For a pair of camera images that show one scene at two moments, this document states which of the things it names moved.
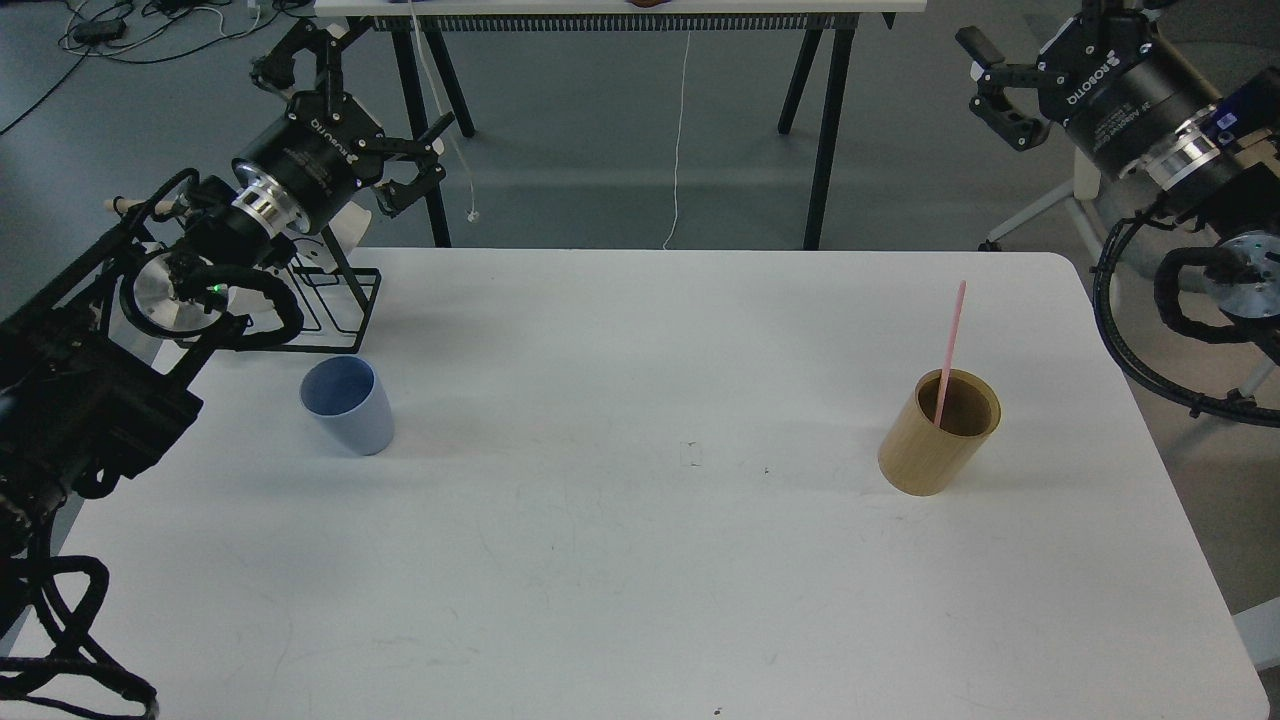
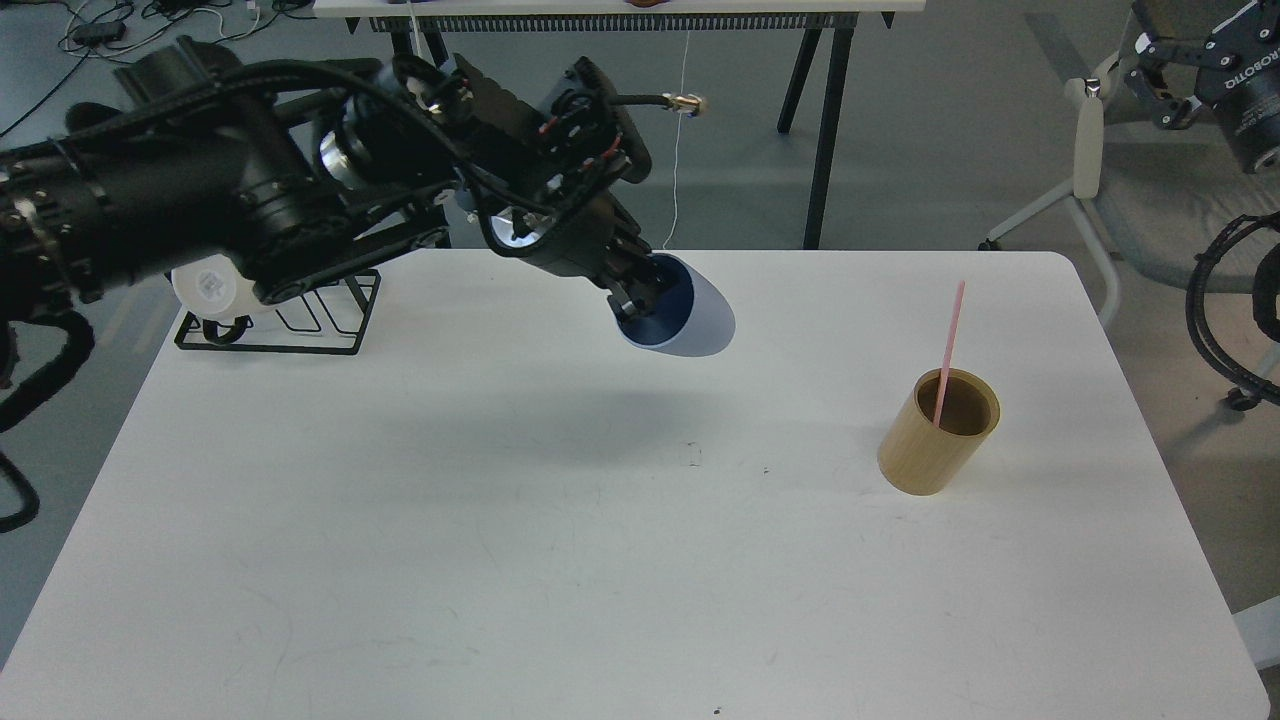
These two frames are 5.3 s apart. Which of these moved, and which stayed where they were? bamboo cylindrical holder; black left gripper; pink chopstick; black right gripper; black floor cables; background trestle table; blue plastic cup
Moved: blue plastic cup; black left gripper; black right gripper
Stayed: pink chopstick; black floor cables; bamboo cylindrical holder; background trestle table
